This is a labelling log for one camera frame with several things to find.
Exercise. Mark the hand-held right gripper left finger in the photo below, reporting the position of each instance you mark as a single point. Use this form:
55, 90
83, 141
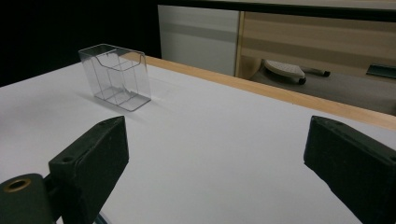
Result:
93, 161

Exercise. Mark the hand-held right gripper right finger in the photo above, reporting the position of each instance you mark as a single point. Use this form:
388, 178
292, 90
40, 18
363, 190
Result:
355, 161

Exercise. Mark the clear plastic divided holder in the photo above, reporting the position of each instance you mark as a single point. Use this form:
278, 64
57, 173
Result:
120, 79

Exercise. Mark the light wooden desk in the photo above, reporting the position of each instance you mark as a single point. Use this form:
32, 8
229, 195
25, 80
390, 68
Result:
317, 40

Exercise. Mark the black curtain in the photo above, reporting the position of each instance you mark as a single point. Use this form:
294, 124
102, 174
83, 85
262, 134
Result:
62, 31

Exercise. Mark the white cabinet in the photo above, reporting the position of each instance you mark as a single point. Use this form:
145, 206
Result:
199, 40

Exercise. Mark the black horizontal frame bar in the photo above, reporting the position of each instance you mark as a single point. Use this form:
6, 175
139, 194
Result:
280, 8

